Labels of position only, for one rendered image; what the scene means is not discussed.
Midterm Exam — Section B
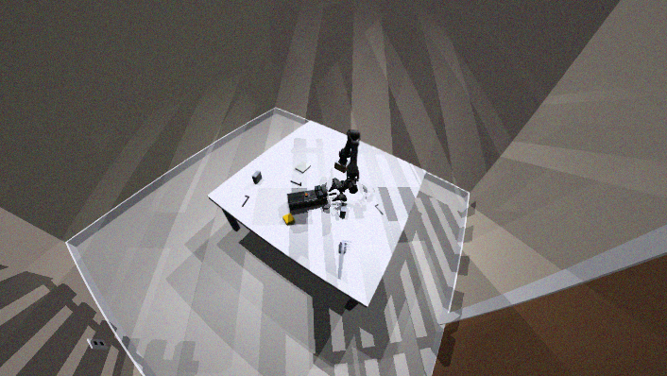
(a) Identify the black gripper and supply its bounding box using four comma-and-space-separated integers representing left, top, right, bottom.
328, 178, 349, 202

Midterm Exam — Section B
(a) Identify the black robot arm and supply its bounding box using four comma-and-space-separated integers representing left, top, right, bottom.
333, 129, 361, 194

